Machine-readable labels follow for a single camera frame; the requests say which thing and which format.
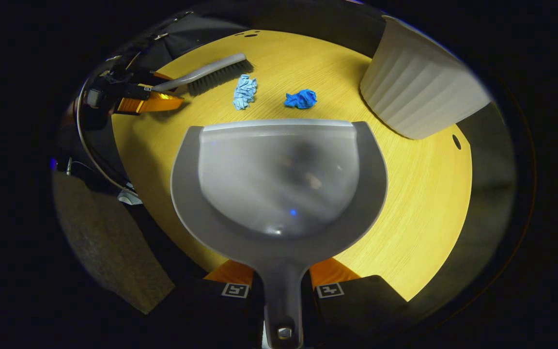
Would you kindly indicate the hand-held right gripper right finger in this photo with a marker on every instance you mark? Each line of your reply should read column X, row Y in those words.
column 356, row 315

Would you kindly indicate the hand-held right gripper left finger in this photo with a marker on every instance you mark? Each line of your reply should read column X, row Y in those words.
column 211, row 315

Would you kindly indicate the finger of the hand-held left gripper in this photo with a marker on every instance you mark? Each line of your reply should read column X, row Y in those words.
column 153, row 103
column 141, row 80

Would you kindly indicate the small grey broom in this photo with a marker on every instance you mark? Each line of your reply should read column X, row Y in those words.
column 211, row 72

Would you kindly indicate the light blue paper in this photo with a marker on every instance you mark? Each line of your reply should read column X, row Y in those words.
column 244, row 92

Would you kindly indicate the grey plastic dustpan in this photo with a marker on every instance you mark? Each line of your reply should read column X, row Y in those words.
column 279, row 179

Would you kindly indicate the dark blue paper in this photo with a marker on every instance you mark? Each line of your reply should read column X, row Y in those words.
column 301, row 99

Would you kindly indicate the white ribbed garbage bin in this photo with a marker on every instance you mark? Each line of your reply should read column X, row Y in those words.
column 419, row 87

